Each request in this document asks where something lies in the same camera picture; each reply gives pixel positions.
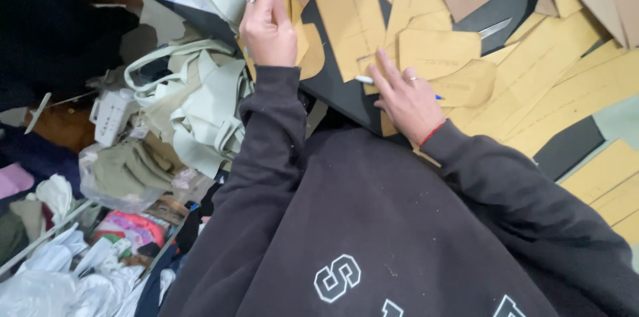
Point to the person's right hand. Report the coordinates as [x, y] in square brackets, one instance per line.
[412, 107]

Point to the person's left hand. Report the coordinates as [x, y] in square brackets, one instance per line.
[269, 37]

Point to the white pen with blue tip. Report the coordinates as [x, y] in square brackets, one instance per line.
[363, 80]

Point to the curved yellow pattern piece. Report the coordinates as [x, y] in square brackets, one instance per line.
[469, 87]

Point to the rounded yellow pattern piece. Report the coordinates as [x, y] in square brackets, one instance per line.
[439, 52]

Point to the dark brown sweatshirt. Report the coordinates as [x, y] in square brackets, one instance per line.
[369, 207]

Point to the metal knife blade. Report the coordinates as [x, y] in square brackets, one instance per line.
[495, 28]

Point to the heap of yellow paper patterns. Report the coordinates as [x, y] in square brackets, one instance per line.
[549, 72]

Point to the small black sheet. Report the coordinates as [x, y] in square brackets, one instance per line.
[569, 149]

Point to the plastic bag with olive fabric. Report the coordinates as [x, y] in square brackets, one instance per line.
[130, 177]

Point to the pale green sheet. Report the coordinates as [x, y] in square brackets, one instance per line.
[619, 119]

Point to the heap of black fabric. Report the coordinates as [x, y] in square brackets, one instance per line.
[50, 32]

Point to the brown fabric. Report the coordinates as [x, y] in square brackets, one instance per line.
[62, 124]

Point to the pink patterned packet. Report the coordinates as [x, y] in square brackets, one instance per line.
[132, 229]

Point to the white plastic strip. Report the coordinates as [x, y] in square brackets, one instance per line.
[38, 112]

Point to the navy fabric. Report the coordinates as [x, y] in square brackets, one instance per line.
[35, 154]

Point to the pink fabric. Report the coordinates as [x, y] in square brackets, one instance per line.
[14, 180]

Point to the grey metal rod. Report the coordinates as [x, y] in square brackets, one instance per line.
[45, 237]

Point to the heap of white plastic bags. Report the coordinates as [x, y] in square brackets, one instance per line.
[60, 277]

